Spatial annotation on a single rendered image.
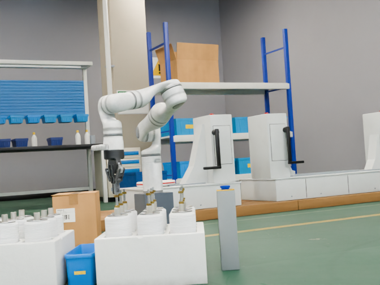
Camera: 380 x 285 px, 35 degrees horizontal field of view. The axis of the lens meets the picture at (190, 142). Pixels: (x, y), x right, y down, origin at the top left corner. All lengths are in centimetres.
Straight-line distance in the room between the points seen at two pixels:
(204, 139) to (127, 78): 420
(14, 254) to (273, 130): 314
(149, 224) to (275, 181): 281
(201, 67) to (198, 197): 344
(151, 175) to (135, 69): 620
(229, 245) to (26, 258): 76
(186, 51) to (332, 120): 282
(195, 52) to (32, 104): 228
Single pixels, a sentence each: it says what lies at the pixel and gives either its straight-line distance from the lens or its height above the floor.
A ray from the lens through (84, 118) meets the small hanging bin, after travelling 815.
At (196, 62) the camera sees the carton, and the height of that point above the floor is 172.
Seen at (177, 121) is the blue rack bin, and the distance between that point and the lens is 740.
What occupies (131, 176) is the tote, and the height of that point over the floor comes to 33.
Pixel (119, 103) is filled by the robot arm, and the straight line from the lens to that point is 217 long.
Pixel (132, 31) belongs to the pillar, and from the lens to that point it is 898.
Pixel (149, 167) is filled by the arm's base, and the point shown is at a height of 42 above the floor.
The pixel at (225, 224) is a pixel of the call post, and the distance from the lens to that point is 236.
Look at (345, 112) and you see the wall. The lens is 912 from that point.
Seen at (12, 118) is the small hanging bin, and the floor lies 115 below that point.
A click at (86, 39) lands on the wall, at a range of 1110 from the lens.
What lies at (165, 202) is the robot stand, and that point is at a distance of 274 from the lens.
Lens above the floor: 42
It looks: 2 degrees up
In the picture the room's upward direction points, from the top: 4 degrees counter-clockwise
